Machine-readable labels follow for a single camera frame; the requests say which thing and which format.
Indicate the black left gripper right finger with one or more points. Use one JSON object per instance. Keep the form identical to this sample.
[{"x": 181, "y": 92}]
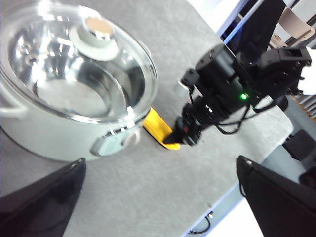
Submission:
[{"x": 284, "y": 209}]

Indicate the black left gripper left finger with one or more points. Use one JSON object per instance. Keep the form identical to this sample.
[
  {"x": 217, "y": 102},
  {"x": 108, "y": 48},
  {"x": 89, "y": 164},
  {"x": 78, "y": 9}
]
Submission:
[{"x": 37, "y": 209}]

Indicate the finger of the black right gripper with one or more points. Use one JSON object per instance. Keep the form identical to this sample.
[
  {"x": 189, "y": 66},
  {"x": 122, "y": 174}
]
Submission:
[{"x": 175, "y": 137}]

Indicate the yellow corn cob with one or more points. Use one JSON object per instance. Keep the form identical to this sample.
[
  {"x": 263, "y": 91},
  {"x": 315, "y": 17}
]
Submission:
[{"x": 155, "y": 124}]

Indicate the glass lid with green knob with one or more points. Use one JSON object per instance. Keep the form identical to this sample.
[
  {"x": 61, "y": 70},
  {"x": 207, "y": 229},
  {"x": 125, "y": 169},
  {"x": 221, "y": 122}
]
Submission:
[{"x": 96, "y": 37}]

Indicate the sage green electric pot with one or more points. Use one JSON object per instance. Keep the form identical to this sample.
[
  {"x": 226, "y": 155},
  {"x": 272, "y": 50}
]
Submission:
[{"x": 49, "y": 138}]

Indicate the black box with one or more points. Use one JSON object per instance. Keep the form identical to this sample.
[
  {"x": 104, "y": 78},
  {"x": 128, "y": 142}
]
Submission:
[{"x": 302, "y": 145}]

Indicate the white block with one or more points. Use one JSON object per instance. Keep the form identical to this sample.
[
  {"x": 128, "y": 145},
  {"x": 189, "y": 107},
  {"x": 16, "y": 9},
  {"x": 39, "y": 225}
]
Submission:
[{"x": 308, "y": 79}]

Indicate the black panel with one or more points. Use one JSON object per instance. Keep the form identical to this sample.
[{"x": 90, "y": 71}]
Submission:
[{"x": 261, "y": 22}]

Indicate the beige chair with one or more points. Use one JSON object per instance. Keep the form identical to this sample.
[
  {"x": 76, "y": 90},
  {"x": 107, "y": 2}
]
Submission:
[{"x": 293, "y": 27}]

